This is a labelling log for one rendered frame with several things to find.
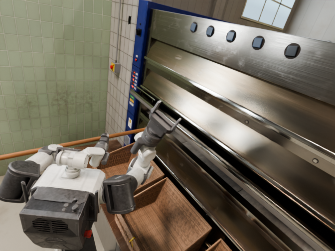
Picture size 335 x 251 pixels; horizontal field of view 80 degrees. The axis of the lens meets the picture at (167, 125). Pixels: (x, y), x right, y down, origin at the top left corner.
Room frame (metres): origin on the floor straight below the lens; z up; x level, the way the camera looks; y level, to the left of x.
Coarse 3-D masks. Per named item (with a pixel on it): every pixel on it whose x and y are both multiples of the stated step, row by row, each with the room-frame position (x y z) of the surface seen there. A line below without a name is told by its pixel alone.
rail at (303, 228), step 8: (192, 136) 1.11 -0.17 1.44; (200, 144) 1.03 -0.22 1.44; (208, 152) 0.97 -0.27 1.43; (216, 160) 0.92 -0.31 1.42; (232, 168) 0.86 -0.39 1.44; (240, 176) 0.81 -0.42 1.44; (248, 184) 0.77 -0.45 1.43; (256, 192) 0.73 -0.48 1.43; (264, 200) 0.70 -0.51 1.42; (272, 200) 0.69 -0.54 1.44; (280, 208) 0.65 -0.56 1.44; (288, 216) 0.62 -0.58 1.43; (296, 224) 0.59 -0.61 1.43; (304, 232) 0.56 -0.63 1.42; (312, 232) 0.56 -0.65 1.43; (320, 240) 0.53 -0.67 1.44; (328, 248) 0.50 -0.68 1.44
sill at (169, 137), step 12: (180, 144) 1.38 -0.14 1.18; (192, 156) 1.26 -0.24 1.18; (204, 168) 1.14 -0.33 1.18; (216, 180) 1.04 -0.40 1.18; (228, 192) 0.96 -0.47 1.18; (240, 204) 0.89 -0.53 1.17; (252, 216) 0.82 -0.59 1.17; (264, 216) 0.83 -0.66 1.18; (264, 228) 0.76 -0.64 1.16; (276, 228) 0.76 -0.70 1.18; (276, 240) 0.71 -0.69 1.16; (288, 240) 0.71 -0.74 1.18
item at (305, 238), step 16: (144, 96) 1.70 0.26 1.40; (176, 128) 1.20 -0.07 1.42; (192, 128) 1.31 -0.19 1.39; (192, 144) 1.06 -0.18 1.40; (208, 144) 1.12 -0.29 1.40; (224, 160) 0.97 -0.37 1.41; (256, 176) 0.90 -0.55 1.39; (272, 192) 0.79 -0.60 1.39; (272, 208) 0.66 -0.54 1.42; (288, 208) 0.70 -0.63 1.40; (288, 224) 0.60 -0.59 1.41; (304, 224) 0.62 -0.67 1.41; (320, 224) 0.66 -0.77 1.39; (304, 240) 0.55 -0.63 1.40
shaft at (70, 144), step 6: (120, 132) 1.32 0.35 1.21; (126, 132) 1.35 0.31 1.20; (132, 132) 1.38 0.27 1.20; (90, 138) 1.16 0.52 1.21; (96, 138) 1.18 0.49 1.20; (60, 144) 1.03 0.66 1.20; (66, 144) 1.05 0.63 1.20; (72, 144) 1.07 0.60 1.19; (78, 144) 1.10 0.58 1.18; (24, 150) 0.91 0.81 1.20; (30, 150) 0.92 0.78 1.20; (36, 150) 0.93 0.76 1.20; (0, 156) 0.82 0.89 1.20; (6, 156) 0.83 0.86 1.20; (12, 156) 0.85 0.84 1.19; (18, 156) 0.87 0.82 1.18
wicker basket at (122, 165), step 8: (112, 152) 1.59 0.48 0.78; (128, 152) 1.71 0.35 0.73; (112, 160) 1.60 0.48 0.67; (120, 160) 1.66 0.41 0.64; (128, 160) 1.72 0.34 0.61; (152, 160) 1.51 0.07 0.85; (96, 168) 1.37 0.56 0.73; (104, 168) 1.55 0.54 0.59; (112, 168) 1.57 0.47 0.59; (120, 168) 1.60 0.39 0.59; (152, 176) 1.43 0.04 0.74; (160, 176) 1.33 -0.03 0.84; (144, 184) 1.44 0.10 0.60; (152, 184) 1.28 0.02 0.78; (136, 192) 1.19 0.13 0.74
